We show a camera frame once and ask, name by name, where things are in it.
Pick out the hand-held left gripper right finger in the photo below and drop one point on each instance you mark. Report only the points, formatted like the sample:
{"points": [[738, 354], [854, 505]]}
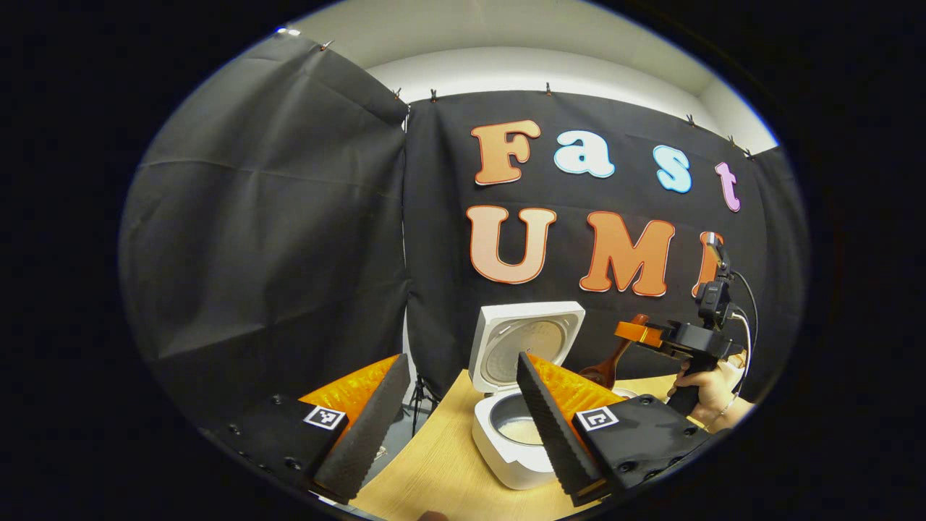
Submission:
{"points": [[550, 434]]}

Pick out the white rice cooker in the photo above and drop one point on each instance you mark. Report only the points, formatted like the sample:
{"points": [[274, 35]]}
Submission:
{"points": [[506, 463]]}

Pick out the black tripod stand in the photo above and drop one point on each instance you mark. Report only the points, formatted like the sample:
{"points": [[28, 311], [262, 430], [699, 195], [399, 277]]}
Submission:
{"points": [[419, 394]]}

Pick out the white round plate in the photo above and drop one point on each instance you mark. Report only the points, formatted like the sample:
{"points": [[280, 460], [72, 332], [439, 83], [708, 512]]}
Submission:
{"points": [[626, 393]]}

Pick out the black backdrop cloth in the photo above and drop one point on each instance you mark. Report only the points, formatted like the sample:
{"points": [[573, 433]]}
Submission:
{"points": [[253, 253]]}

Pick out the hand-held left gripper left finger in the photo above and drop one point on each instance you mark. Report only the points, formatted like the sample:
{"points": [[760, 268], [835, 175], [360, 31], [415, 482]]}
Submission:
{"points": [[376, 427]]}

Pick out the brown wooden spoon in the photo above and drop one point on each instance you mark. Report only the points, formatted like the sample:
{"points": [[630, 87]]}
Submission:
{"points": [[615, 358]]}

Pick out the heap of white rice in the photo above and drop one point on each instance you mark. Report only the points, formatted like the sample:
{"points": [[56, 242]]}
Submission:
{"points": [[521, 432]]}

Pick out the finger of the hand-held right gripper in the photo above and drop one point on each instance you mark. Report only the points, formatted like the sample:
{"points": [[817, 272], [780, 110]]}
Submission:
{"points": [[636, 333]]}

